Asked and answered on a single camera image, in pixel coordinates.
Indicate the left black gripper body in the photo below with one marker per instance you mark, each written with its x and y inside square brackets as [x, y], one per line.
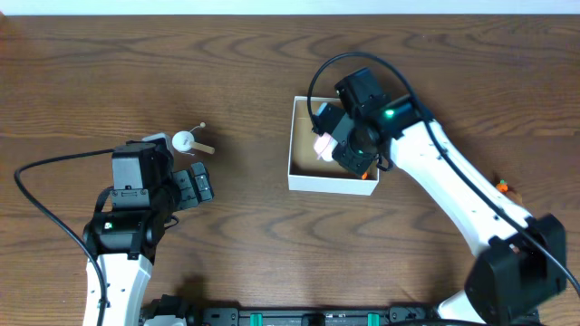
[182, 189]

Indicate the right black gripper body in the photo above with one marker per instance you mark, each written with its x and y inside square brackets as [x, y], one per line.
[358, 155]

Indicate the pink duck toy with hat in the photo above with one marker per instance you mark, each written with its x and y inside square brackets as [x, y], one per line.
[324, 147]

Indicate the brown plush toy orange top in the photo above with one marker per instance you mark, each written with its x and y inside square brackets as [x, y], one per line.
[504, 188]

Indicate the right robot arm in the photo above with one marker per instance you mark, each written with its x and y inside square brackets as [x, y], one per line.
[520, 259]

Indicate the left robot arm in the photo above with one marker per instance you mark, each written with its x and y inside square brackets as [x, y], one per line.
[129, 220]

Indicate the white cardboard box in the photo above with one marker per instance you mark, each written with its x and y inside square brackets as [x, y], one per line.
[308, 172]

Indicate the white drum toy wooden handle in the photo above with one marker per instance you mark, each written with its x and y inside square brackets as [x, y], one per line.
[185, 142]

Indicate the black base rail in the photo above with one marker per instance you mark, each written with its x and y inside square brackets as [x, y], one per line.
[173, 310]

